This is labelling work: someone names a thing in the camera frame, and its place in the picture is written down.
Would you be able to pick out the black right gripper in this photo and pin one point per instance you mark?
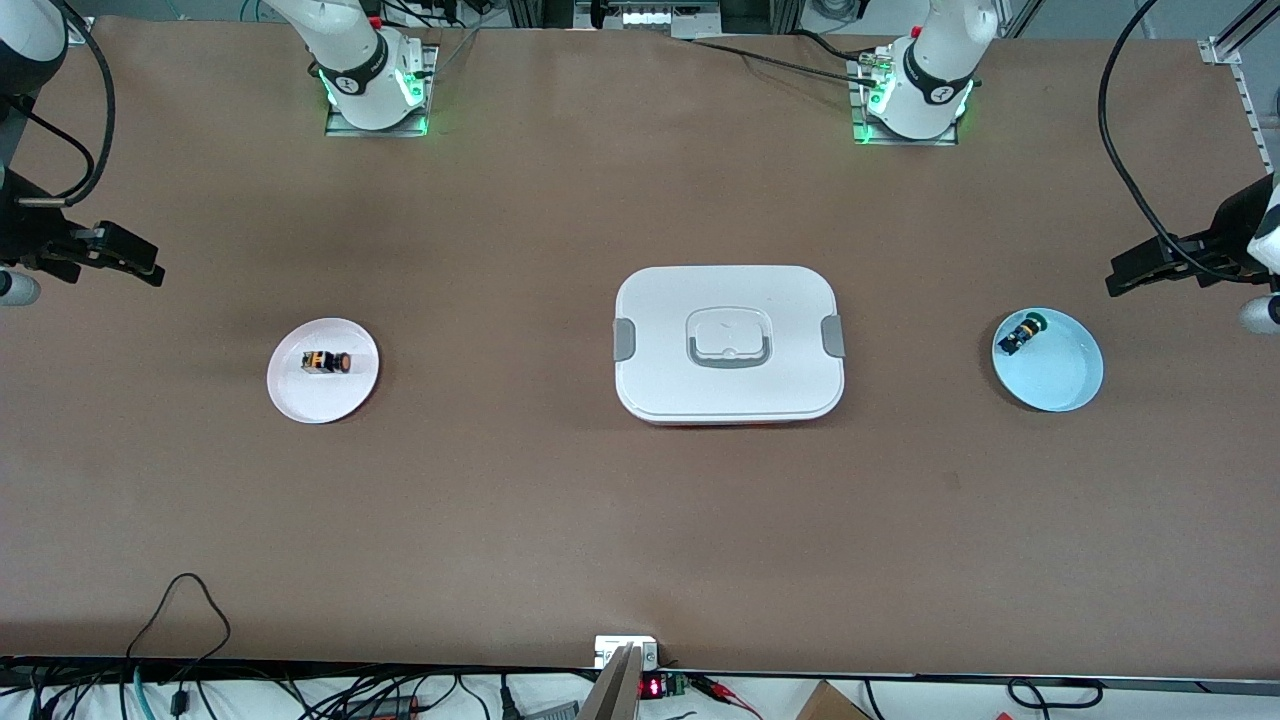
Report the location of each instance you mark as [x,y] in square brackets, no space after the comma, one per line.
[22,236]

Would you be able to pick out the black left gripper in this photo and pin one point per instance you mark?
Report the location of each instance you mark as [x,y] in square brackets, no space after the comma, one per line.
[1233,232]

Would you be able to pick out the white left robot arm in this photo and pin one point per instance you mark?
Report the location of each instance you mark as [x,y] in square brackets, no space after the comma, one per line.
[935,80]

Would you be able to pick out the white lidded box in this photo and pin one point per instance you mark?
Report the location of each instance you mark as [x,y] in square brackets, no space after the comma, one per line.
[730,390]

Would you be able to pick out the light blue round plate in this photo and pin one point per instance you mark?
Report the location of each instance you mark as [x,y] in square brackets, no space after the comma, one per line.
[1055,375]

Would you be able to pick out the pink round plate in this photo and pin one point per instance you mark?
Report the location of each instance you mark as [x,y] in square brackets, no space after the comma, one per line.
[320,395]

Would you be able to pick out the black power adapter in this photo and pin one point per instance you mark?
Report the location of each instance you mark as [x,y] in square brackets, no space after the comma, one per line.
[385,707]

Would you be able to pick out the brown cardboard piece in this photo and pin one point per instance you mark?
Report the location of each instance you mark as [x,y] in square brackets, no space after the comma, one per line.
[830,703]

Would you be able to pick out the red black clip leads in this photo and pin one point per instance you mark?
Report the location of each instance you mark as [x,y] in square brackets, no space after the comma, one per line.
[725,692]

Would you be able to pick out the red digit display module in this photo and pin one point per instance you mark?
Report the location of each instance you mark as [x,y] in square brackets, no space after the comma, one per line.
[652,687]

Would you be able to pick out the aluminium profile rail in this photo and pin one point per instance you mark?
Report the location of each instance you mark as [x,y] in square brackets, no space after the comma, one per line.
[1245,90]

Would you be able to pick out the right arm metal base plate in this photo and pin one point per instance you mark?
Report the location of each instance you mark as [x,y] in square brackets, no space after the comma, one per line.
[345,128]

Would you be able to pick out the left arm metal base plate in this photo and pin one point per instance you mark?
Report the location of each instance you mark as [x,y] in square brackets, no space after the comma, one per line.
[875,138]

